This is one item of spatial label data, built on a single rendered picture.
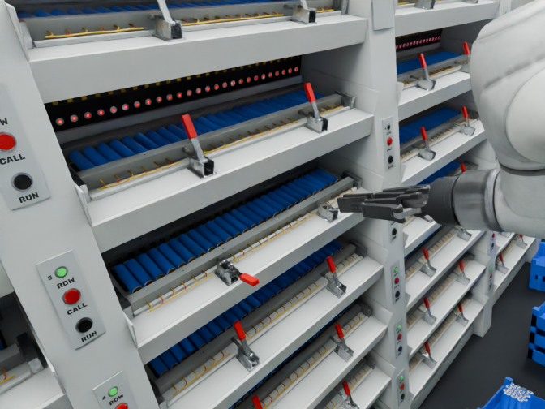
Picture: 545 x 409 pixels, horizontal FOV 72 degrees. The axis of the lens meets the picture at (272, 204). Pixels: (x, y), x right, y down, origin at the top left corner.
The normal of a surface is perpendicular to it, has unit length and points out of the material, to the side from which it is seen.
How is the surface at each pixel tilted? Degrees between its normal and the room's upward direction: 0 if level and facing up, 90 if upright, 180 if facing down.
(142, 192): 19
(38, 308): 90
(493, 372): 0
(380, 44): 90
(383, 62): 90
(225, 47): 109
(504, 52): 78
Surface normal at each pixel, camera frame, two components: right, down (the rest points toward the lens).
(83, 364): 0.67, 0.17
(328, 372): 0.06, -0.81
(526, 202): -0.76, 0.51
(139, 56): 0.69, 0.45
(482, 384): -0.16, -0.92
